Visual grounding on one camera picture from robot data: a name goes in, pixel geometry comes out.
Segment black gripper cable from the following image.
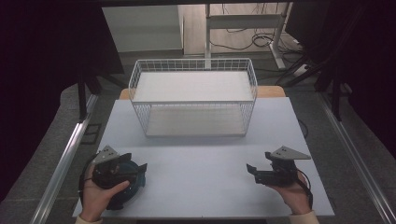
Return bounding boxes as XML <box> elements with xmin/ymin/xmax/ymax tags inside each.
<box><xmin>293</xmin><ymin>168</ymin><xmax>315</xmax><ymax>210</ymax></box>
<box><xmin>78</xmin><ymin>154</ymin><xmax>98</xmax><ymax>203</ymax></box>

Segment white wire rack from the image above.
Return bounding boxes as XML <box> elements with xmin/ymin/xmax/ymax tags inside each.
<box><xmin>128</xmin><ymin>58</ymin><xmax>259</xmax><ymax>138</ymax></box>

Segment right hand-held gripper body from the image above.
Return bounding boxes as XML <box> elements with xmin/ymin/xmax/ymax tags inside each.
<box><xmin>254</xmin><ymin>145</ymin><xmax>312</xmax><ymax>188</ymax></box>

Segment metal floor rail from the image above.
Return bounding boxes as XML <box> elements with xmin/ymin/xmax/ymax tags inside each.
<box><xmin>317</xmin><ymin>92</ymin><xmax>396</xmax><ymax>224</ymax></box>
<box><xmin>30</xmin><ymin>93</ymin><xmax>100</xmax><ymax>224</ymax></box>

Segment white cabinet panel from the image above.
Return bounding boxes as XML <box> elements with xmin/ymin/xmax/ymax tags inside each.
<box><xmin>102</xmin><ymin>4</ymin><xmax>185</xmax><ymax>54</ymax></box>

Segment person's left hand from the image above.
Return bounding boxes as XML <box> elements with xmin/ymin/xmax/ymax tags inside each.
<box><xmin>79</xmin><ymin>164</ymin><xmax>131</xmax><ymax>222</ymax></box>

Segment black stand legs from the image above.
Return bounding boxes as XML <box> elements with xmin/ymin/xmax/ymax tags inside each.
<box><xmin>275</xmin><ymin>55</ymin><xmax>354</xmax><ymax>122</ymax></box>
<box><xmin>76</xmin><ymin>72</ymin><xmax>129</xmax><ymax>123</ymax></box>

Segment white power strip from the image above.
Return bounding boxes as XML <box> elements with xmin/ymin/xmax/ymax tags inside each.
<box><xmin>291</xmin><ymin>63</ymin><xmax>313</xmax><ymax>77</ymax></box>

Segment person's right hand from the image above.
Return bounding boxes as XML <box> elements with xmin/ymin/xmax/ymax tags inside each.
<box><xmin>268</xmin><ymin>172</ymin><xmax>313</xmax><ymax>216</ymax></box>

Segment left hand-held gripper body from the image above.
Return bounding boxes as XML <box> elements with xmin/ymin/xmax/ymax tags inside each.
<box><xmin>91</xmin><ymin>145</ymin><xmax>139</xmax><ymax>189</ymax></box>

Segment thin black cable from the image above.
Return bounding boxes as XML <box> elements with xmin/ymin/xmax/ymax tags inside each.
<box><xmin>298</xmin><ymin>119</ymin><xmax>310</xmax><ymax>140</ymax></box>

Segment black floor cables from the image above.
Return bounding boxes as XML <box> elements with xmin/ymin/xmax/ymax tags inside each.
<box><xmin>208</xmin><ymin>27</ymin><xmax>304</xmax><ymax>63</ymax></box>

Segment white desk frame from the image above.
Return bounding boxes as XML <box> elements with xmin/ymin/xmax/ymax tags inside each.
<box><xmin>204</xmin><ymin>2</ymin><xmax>293</xmax><ymax>70</ymax></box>

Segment dark curtain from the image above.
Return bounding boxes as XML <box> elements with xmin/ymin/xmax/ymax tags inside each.
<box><xmin>0</xmin><ymin>0</ymin><xmax>126</xmax><ymax>203</ymax></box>
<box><xmin>284</xmin><ymin>0</ymin><xmax>396</xmax><ymax>161</ymax></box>

